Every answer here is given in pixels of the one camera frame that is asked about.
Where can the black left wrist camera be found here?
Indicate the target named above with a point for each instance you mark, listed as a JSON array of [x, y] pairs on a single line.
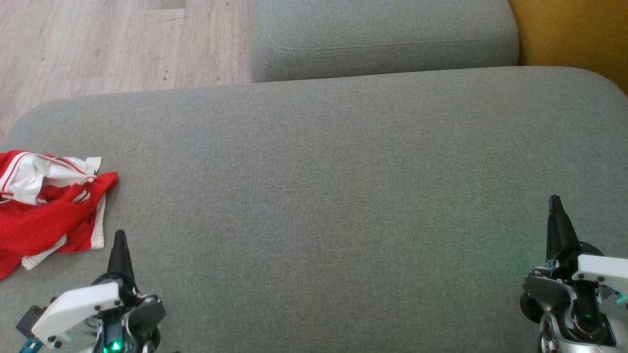
[[32, 319]]

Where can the red shorts with white band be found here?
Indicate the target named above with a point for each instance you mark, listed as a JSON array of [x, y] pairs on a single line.
[[44, 225]]

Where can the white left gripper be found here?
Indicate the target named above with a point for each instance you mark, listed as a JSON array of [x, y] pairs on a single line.
[[78, 304]]

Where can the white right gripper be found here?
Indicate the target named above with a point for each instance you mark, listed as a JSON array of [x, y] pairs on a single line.
[[601, 269]]

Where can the yellow panel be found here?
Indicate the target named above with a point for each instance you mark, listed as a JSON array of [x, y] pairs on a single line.
[[574, 34]]

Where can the grey sofa back cushion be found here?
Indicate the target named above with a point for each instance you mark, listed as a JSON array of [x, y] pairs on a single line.
[[382, 34]]

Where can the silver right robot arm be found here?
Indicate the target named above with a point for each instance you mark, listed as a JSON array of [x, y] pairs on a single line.
[[552, 338]]

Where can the grey sofa seat cushion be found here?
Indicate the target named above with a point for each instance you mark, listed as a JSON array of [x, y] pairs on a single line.
[[319, 206]]

